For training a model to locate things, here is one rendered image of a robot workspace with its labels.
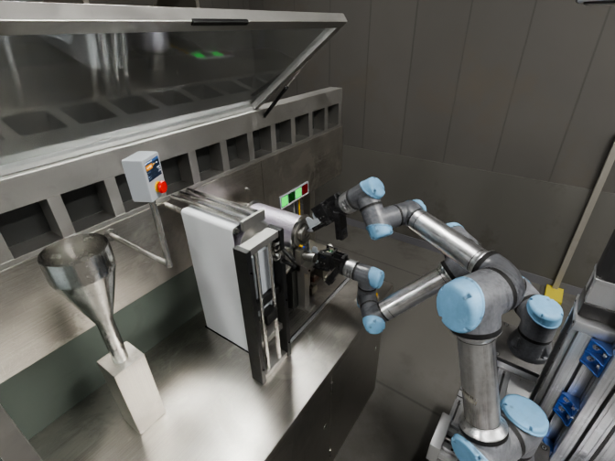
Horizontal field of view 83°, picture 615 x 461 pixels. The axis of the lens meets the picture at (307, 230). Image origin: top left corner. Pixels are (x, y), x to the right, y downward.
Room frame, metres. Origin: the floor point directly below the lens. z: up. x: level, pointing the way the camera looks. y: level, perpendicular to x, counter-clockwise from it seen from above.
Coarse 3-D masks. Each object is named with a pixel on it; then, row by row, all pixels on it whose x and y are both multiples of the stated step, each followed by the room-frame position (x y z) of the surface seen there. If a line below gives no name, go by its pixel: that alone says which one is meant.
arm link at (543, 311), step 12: (528, 300) 1.00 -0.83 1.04; (540, 300) 0.98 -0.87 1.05; (552, 300) 0.98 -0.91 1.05; (516, 312) 1.02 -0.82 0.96; (528, 312) 0.95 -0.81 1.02; (540, 312) 0.93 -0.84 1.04; (552, 312) 0.93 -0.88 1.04; (528, 324) 0.94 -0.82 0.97; (540, 324) 0.91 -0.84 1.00; (552, 324) 0.90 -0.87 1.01; (528, 336) 0.93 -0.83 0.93; (540, 336) 0.90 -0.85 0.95; (552, 336) 0.90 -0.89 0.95
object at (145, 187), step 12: (132, 156) 0.75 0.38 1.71; (144, 156) 0.75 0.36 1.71; (156, 156) 0.78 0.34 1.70; (132, 168) 0.73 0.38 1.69; (144, 168) 0.72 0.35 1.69; (156, 168) 0.77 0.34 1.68; (132, 180) 0.73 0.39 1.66; (144, 180) 0.72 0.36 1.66; (156, 180) 0.76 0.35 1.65; (132, 192) 0.73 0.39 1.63; (144, 192) 0.72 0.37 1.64; (156, 192) 0.75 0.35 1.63
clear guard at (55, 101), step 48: (0, 48) 0.59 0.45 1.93; (48, 48) 0.64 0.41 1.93; (96, 48) 0.71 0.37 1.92; (144, 48) 0.79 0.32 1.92; (192, 48) 0.90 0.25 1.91; (240, 48) 1.04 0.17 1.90; (288, 48) 1.24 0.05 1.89; (0, 96) 0.65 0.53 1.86; (48, 96) 0.72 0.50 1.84; (96, 96) 0.81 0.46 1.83; (144, 96) 0.94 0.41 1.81; (192, 96) 1.10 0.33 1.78; (240, 96) 1.34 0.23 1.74; (0, 144) 0.73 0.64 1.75; (48, 144) 0.84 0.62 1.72; (96, 144) 0.98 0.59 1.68
